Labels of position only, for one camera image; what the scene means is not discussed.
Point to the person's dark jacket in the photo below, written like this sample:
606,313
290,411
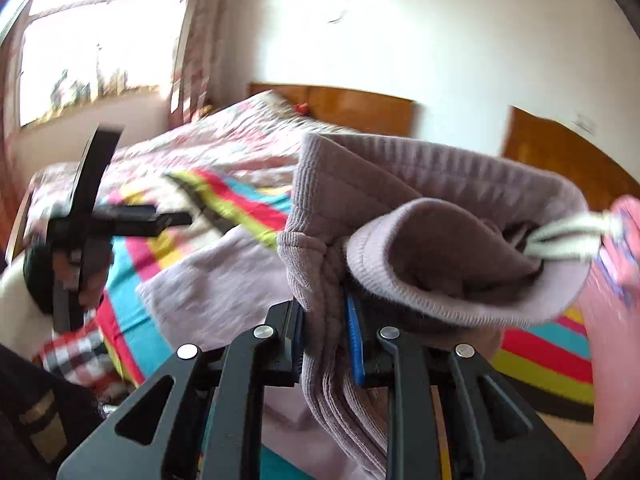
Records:
30,410

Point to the striped colourful blanket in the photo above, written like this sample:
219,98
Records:
235,200

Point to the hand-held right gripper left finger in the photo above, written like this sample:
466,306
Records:
286,342

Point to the pink garment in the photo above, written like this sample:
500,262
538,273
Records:
610,360

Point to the wooden headboard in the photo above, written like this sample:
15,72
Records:
350,105
550,150

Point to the person's left hand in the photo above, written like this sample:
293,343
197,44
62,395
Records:
40,275

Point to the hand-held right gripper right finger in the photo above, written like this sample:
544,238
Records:
356,350

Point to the pink floral quilt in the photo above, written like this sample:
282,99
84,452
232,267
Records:
210,145

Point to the red plaid bed sheet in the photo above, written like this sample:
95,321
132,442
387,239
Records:
75,360

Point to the white wall socket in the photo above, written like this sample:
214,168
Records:
585,124

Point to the lilac pants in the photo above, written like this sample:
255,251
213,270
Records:
380,185

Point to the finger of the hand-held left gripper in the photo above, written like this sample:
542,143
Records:
145,221

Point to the pink patterned curtain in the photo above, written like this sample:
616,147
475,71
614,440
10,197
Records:
200,35

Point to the bright window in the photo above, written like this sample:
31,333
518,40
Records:
100,45

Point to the small red ornament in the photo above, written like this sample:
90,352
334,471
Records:
301,107

